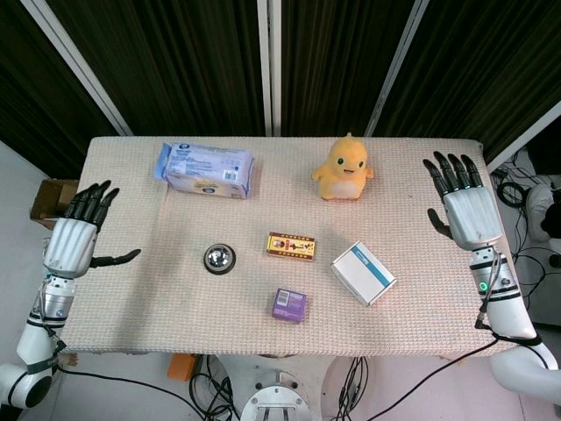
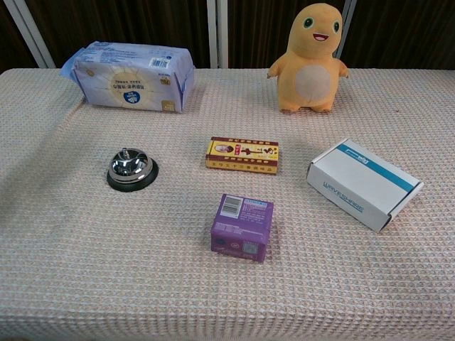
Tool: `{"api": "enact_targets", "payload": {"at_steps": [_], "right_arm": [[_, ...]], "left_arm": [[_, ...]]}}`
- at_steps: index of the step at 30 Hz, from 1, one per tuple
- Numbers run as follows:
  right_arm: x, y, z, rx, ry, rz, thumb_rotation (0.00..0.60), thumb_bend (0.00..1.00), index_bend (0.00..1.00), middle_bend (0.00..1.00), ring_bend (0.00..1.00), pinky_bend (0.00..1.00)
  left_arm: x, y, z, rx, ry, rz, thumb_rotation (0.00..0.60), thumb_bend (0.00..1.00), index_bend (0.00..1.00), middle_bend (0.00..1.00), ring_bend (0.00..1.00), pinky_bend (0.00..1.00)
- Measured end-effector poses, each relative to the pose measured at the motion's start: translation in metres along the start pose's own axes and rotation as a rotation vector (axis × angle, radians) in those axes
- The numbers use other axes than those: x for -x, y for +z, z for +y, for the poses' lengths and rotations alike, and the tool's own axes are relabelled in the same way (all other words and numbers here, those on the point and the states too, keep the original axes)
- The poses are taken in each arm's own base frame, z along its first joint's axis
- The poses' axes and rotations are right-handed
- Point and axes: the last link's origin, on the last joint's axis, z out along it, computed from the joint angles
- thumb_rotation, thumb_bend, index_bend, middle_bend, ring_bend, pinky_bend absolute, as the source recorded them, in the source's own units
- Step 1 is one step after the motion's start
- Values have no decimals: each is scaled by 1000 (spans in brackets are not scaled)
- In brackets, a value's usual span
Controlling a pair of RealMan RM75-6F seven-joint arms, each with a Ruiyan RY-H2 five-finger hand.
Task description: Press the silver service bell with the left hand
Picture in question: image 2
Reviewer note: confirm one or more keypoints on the purple small carton box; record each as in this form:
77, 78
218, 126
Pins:
243, 227

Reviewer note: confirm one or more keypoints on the blue tissue pack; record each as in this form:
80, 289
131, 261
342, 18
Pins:
131, 81

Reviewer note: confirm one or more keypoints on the yellow red spice box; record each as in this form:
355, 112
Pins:
242, 155

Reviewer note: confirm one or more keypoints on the silver desk bell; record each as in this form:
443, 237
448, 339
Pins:
128, 168

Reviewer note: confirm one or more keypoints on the white metal frame post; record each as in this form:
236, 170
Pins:
30, 32
344, 21
217, 33

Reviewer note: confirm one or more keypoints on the white blue cardboard box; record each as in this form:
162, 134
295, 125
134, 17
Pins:
359, 183

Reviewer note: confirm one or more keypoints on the beige waffle tablecloth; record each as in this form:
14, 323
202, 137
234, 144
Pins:
142, 270

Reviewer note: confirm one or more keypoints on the orange plush dinosaur toy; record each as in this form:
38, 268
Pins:
308, 67

